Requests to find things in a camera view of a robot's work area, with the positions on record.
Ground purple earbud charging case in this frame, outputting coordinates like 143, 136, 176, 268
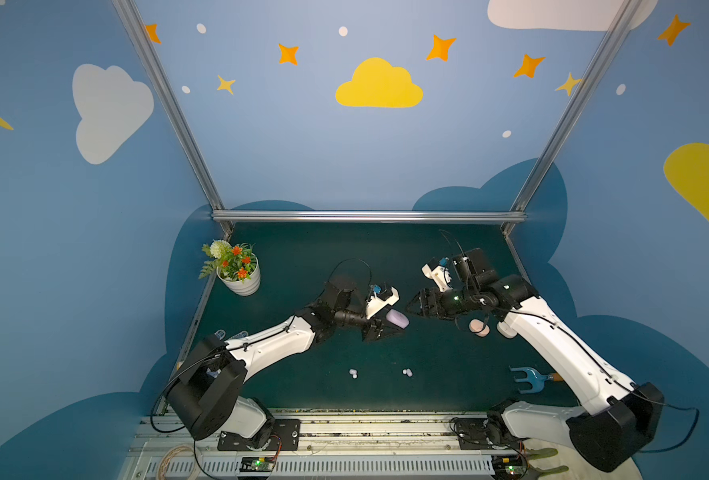
386, 309, 410, 329

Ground pink earbud charging case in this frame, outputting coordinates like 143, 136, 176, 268
469, 319, 491, 338

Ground white earbud charging case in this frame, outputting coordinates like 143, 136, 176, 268
497, 322, 518, 339

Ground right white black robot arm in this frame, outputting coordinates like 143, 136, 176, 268
408, 248, 664, 472

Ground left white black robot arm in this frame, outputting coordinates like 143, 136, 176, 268
162, 281, 409, 448

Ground blue garden fork tool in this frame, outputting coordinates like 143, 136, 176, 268
509, 367, 565, 394

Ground white pot with flowers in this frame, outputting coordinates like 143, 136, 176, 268
198, 240, 260, 296

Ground blue dotted work glove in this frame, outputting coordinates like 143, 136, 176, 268
214, 329, 248, 342

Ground right green controller board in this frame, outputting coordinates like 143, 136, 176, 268
492, 456, 528, 480

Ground green controller board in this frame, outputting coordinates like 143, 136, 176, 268
240, 457, 276, 473
492, 456, 528, 480

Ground left green controller board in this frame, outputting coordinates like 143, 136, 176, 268
240, 457, 276, 473

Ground beige cloth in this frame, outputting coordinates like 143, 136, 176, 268
524, 439, 643, 480

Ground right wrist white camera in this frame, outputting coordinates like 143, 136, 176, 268
422, 258, 452, 293

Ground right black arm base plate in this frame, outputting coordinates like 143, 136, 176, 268
450, 417, 511, 450

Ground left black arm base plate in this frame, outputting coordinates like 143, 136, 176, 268
216, 419, 302, 451

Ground green handled pliers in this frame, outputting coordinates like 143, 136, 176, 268
521, 447, 570, 480

